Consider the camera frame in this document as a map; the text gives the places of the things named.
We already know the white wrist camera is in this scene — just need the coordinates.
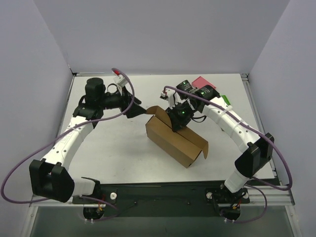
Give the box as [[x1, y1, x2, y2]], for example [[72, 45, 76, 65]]
[[113, 70, 128, 91], [160, 88, 181, 110]]

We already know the pink paper box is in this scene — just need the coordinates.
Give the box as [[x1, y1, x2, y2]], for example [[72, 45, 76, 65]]
[[192, 76, 216, 89]]

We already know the large brown cardboard box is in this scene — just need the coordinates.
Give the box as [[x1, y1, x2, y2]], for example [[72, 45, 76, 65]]
[[145, 106, 208, 168]]

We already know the aluminium frame rail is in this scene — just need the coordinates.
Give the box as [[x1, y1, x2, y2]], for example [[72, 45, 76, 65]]
[[29, 73, 297, 208]]

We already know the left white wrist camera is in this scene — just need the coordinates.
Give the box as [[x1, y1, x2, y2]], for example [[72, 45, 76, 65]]
[[113, 70, 128, 91]]

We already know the green paper box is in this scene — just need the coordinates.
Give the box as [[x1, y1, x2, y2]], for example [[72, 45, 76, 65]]
[[221, 95, 230, 106]]

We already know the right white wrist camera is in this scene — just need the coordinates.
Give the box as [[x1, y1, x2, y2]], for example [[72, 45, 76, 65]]
[[160, 88, 181, 110]]

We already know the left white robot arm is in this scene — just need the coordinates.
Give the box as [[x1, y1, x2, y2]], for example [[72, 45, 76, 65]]
[[29, 73, 146, 203]]

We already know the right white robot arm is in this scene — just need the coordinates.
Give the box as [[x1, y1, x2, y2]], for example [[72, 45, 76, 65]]
[[160, 80, 274, 194]]

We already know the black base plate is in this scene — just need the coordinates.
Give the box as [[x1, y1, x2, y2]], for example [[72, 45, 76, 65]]
[[72, 181, 250, 217]]

